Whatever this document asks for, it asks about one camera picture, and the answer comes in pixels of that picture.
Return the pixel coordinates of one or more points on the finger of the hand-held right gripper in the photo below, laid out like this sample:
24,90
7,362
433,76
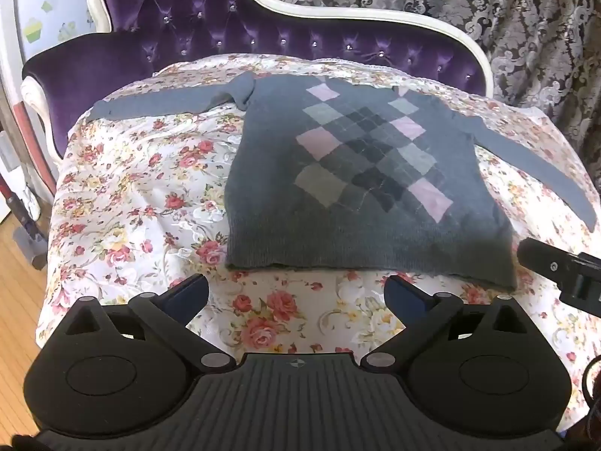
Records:
540,256

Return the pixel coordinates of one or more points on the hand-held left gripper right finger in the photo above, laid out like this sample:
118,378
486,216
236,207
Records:
404,298

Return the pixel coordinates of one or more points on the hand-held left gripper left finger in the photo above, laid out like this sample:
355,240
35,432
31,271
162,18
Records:
188,298

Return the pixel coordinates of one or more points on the grey argyle sweater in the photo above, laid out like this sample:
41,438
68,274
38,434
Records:
263,197

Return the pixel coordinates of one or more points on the floral blanket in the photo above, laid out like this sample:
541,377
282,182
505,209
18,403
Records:
141,174

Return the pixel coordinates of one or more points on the grey damask curtain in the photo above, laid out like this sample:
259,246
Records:
516,33

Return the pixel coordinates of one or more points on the purple tufted sofa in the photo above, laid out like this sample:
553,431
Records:
188,33

